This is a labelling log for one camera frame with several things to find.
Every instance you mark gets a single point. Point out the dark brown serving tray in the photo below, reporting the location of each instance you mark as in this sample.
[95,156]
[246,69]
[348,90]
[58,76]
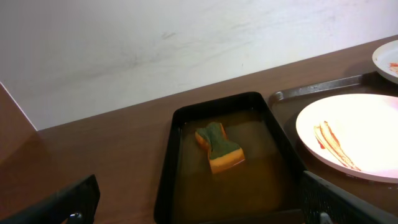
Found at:
[287,104]

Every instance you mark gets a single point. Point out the orange green scrub sponge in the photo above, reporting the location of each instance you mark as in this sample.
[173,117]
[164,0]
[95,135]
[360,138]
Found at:
[222,154]

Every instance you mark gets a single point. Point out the black water basin tray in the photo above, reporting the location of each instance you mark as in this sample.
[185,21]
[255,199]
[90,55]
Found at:
[264,188]

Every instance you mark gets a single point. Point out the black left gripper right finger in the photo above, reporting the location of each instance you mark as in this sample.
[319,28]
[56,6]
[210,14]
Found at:
[323,202]

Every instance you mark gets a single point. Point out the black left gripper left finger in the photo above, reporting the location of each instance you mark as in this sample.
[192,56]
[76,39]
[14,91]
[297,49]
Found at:
[76,203]

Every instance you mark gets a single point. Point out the white plate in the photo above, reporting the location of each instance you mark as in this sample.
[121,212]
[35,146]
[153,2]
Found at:
[385,60]
[353,133]

